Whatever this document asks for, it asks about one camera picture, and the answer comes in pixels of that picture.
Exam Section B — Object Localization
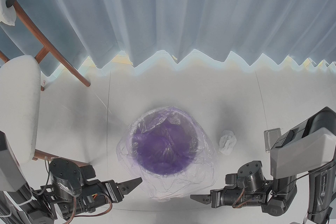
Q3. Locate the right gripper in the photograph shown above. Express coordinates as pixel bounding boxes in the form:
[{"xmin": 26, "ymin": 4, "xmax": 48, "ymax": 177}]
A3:
[{"xmin": 190, "ymin": 186, "xmax": 265, "ymax": 210}]

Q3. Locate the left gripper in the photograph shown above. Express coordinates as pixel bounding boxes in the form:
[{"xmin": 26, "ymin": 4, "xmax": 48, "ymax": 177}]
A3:
[{"xmin": 77, "ymin": 177, "xmax": 143, "ymax": 215}]

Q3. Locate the purple plastic bag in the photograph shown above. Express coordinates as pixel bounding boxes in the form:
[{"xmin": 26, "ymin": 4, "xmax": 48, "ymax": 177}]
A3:
[{"xmin": 116, "ymin": 106, "xmax": 219, "ymax": 202}]

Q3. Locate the white paper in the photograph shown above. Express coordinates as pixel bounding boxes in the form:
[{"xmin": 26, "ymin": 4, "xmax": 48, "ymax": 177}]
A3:
[{"xmin": 219, "ymin": 130, "xmax": 237, "ymax": 155}]

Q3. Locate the white trash bin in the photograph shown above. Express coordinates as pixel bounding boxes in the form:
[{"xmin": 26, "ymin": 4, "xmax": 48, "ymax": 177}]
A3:
[{"xmin": 129, "ymin": 107, "xmax": 206, "ymax": 179}]

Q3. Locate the white padded wooden chair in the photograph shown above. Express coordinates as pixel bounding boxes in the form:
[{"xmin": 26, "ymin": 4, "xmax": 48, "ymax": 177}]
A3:
[{"xmin": 0, "ymin": 0, "xmax": 91, "ymax": 168}]

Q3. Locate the pale blue curtain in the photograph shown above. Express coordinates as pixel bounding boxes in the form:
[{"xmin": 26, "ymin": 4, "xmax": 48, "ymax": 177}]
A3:
[{"xmin": 0, "ymin": 0, "xmax": 336, "ymax": 76}]

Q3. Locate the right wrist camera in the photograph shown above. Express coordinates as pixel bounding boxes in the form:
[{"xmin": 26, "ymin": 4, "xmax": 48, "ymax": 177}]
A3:
[{"xmin": 225, "ymin": 173, "xmax": 241, "ymax": 189}]

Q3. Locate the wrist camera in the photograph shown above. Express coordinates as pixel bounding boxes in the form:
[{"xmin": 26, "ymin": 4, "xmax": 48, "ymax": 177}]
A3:
[
  {"xmin": 78, "ymin": 165, "xmax": 101, "ymax": 187},
  {"xmin": 225, "ymin": 173, "xmax": 241, "ymax": 189}
]

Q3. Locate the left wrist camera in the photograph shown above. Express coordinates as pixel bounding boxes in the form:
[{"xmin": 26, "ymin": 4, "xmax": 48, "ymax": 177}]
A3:
[{"xmin": 78, "ymin": 165, "xmax": 101, "ymax": 187}]

